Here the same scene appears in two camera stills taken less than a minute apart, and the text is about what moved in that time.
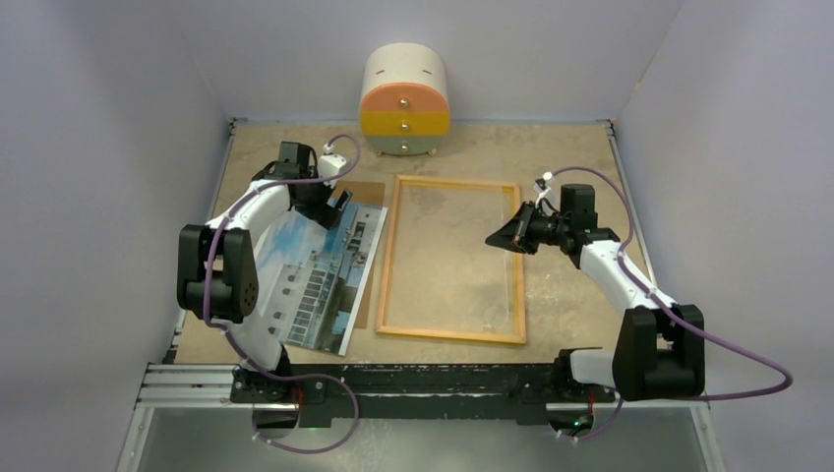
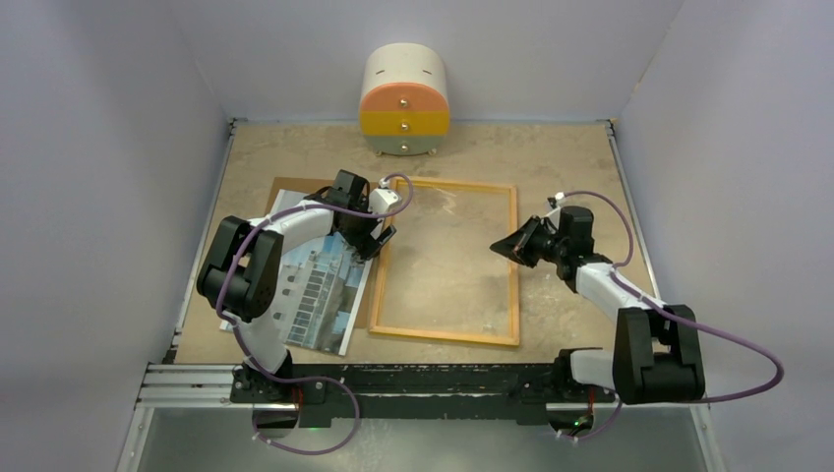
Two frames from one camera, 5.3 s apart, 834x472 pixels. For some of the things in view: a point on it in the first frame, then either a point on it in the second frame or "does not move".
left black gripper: x=324 y=214 -> x=365 y=244
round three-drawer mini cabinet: x=404 y=102 does not move
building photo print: x=312 y=278 does not move
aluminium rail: x=211 y=386 does not move
